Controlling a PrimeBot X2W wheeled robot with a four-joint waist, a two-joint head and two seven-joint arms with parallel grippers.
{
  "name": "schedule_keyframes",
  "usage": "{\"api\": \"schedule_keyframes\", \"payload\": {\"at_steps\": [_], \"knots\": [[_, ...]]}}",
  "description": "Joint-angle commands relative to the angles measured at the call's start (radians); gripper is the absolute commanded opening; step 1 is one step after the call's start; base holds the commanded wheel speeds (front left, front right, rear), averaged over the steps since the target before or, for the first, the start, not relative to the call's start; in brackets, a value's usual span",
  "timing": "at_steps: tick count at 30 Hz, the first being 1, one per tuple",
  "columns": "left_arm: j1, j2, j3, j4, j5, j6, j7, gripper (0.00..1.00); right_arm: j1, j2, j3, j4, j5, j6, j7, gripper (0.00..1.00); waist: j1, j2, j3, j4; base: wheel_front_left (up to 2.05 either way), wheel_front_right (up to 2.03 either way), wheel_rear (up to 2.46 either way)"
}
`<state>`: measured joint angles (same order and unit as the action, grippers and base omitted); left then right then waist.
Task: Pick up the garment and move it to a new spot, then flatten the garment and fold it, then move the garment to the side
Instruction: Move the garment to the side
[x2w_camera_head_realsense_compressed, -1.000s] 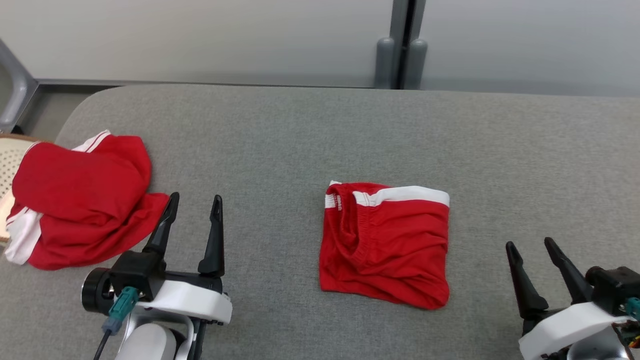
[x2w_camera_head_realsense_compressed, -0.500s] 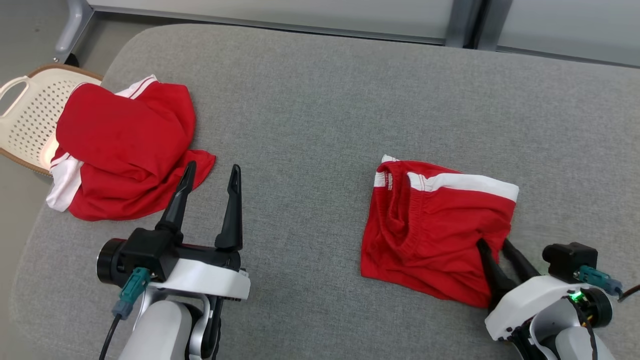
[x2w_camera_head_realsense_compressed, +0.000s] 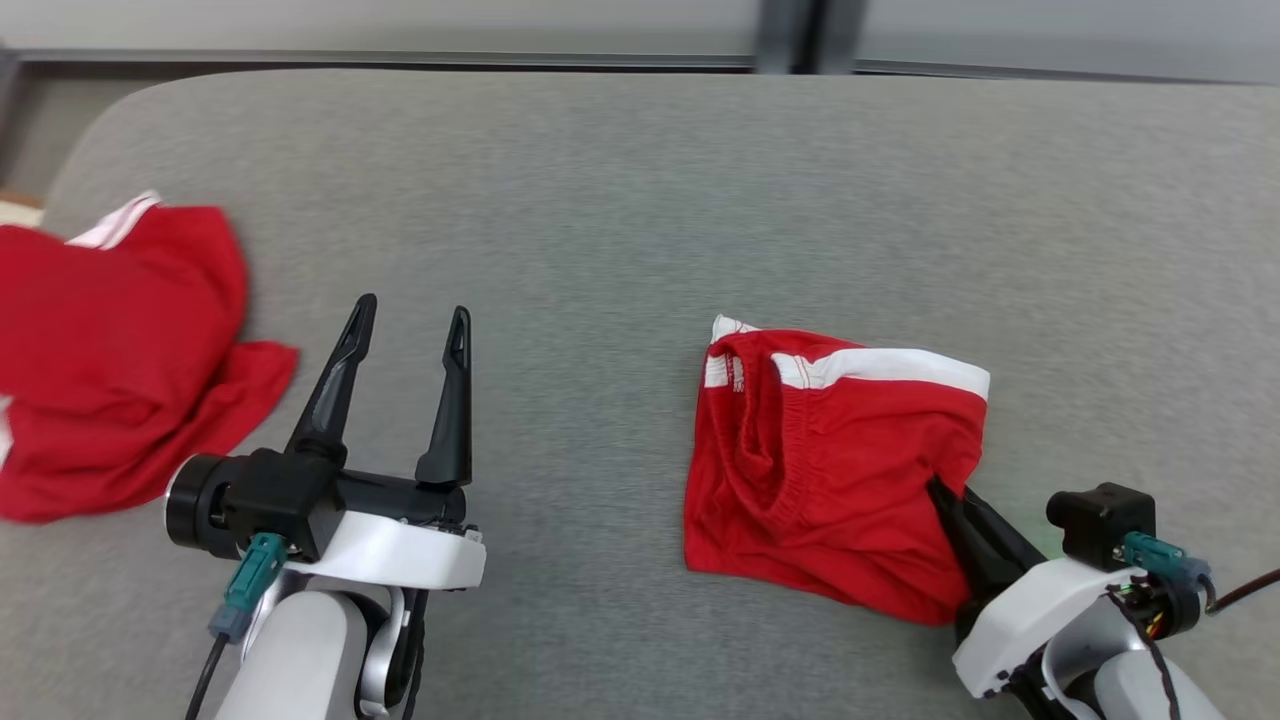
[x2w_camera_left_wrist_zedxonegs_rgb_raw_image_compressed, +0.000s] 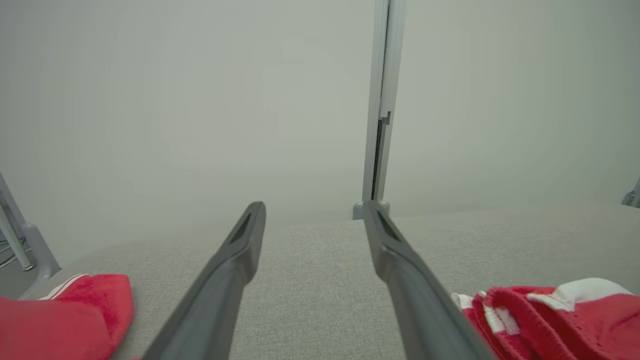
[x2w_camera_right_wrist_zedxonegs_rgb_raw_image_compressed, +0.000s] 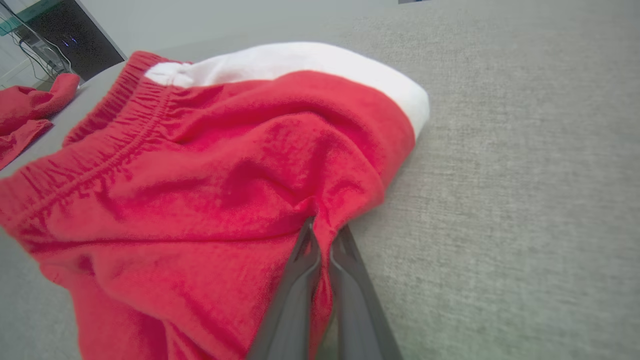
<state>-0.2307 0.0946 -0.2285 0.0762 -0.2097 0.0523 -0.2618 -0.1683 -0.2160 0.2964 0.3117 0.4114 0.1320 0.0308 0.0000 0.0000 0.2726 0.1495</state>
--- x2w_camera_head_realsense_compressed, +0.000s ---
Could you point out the red shorts with white band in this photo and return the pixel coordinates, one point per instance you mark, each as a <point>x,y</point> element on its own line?
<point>830,470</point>

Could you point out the grey partition post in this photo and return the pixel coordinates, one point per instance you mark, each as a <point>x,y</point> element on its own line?
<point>805,30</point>

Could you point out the beige perforated board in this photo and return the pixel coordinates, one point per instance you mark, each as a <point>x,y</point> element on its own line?
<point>18,212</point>

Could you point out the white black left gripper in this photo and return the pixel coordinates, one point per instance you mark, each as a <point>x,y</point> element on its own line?
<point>400,550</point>

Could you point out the red shirt white striped trim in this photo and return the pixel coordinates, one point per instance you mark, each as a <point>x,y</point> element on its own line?
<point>110,350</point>

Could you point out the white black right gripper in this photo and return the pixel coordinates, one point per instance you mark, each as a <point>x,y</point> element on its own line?
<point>1030,615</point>

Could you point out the teal left camera connector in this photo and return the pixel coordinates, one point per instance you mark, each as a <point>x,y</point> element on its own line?
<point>250,580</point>

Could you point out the grey wall base rail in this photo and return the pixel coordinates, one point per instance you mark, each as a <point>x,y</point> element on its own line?
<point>400,60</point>

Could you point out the teal right camera connector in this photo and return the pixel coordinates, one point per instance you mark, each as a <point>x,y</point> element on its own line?
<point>1160,555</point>

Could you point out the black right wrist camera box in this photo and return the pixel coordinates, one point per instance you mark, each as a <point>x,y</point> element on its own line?
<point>1100,520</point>

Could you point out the teal camera connector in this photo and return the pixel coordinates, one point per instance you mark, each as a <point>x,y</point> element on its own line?
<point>1160,555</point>
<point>250,580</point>

